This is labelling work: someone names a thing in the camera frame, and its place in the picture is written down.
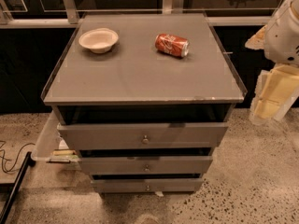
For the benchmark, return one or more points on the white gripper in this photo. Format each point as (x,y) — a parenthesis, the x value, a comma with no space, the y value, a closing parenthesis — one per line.
(282,36)

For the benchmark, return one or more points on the grey bottom drawer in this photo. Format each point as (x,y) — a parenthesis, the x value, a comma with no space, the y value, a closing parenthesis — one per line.
(147,185)

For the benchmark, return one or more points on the grey drawer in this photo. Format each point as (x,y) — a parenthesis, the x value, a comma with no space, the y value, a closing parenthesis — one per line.
(147,185)
(146,165)
(137,136)

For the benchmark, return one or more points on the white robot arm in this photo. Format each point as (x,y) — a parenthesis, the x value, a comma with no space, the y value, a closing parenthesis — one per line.
(281,38)

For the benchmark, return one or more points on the grey drawer cabinet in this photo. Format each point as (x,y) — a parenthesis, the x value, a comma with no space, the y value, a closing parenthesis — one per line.
(134,83)

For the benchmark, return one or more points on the grey middle drawer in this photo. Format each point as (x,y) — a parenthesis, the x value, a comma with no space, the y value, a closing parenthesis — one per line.
(146,165)

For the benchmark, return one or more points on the grey top drawer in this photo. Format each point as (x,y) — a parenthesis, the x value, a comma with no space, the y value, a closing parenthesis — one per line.
(137,136)

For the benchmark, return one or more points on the red soda can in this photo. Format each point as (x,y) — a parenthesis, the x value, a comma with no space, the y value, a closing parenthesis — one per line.
(172,44)

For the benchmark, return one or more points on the white paper bowl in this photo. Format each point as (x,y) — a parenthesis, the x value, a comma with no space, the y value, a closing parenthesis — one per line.
(99,40)

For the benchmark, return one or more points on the clear plastic side bin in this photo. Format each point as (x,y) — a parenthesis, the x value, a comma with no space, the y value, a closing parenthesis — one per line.
(51,147)

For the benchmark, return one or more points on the black metal floor bar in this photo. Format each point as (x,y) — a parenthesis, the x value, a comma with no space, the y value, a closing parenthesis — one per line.
(10,190)

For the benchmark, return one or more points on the metal railing frame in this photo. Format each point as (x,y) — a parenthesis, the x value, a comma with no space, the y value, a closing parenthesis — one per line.
(19,14)

